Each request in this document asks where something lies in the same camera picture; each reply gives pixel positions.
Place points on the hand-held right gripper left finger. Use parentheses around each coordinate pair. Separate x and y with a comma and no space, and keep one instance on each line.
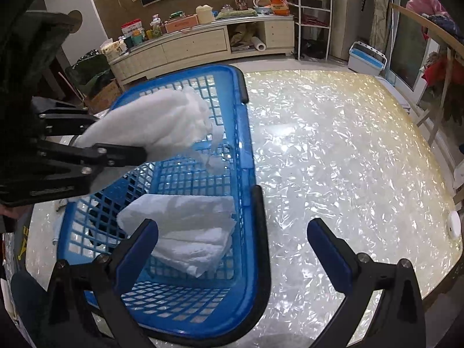
(136,252)

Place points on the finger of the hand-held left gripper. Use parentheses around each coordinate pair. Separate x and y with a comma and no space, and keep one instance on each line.
(119,155)
(61,116)

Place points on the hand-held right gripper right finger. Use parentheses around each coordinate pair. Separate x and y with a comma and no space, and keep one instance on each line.
(330,252)

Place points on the white fluffy towel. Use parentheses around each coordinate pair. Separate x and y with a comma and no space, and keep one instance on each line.
(156,123)

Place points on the blue plastic lattice basket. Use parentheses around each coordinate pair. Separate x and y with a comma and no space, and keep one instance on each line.
(250,145)

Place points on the cardboard box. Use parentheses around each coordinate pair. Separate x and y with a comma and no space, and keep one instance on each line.
(105,96)

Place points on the dark green bag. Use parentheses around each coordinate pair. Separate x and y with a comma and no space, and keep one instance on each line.
(90,70)

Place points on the white and red box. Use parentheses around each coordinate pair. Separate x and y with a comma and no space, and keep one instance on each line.
(132,28)

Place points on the dark printed shirt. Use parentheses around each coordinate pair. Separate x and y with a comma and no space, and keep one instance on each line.
(18,246)

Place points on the white round device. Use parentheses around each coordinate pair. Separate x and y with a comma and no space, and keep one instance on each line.
(454,224)

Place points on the cream TV cabinet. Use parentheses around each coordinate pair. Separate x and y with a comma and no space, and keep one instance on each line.
(192,43)

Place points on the pink box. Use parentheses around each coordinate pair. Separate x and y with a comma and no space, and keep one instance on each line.
(180,24)

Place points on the cream plastic container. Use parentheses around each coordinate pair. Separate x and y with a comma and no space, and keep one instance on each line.
(204,13)

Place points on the white paper roll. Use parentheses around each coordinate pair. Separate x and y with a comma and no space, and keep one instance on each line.
(258,45)

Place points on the green cloth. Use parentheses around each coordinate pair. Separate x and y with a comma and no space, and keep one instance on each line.
(235,13)

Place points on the blue and white bin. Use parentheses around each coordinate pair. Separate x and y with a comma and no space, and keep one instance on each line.
(366,61)

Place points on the pile of clothes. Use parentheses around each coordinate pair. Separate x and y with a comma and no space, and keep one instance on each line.
(440,69)

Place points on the orange bag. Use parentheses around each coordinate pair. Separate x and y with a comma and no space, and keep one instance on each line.
(279,3)

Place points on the wooden chair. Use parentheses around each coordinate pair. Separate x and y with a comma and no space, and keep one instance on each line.
(427,25)

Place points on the patterned curtain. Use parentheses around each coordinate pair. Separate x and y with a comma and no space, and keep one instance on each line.
(381,7)

